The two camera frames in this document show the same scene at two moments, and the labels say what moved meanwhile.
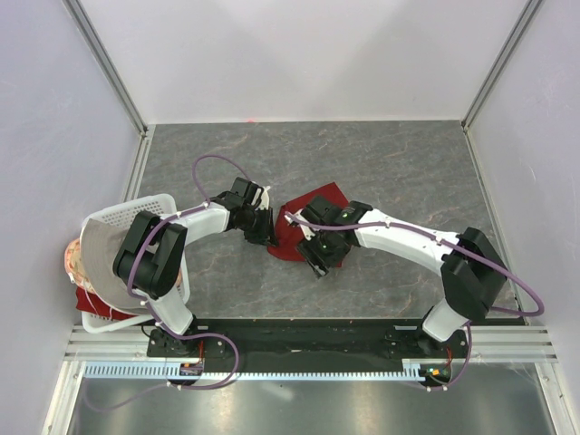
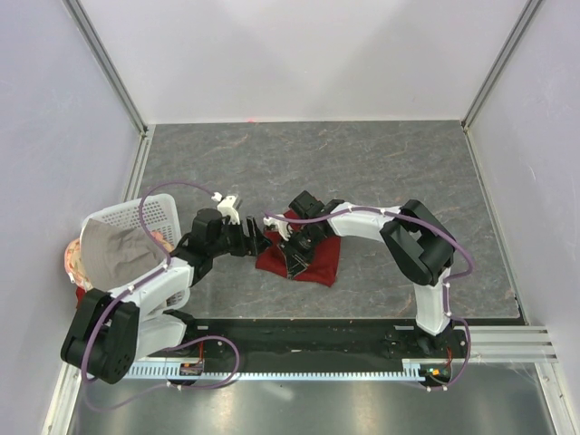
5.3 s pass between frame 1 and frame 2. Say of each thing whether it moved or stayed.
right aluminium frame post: stayed
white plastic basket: stayed
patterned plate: stayed
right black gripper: moved
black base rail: stayed
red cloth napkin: moved
